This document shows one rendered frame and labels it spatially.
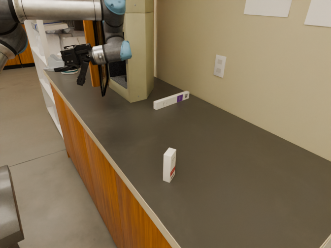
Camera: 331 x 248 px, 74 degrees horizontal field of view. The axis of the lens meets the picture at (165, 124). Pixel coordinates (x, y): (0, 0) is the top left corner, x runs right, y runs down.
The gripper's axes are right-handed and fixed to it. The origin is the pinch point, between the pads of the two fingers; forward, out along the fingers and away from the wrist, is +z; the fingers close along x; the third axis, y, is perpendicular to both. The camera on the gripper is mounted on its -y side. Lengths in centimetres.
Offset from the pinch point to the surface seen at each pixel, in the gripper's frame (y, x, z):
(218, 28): -1, -22, -83
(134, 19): 9.4, -25.1, -40.0
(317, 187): -38, 56, -87
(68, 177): -118, -62, 47
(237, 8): 8, -13, -89
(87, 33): 2, -53, -11
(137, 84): -24.0, -23.1, -34.8
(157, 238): -46, 55, -31
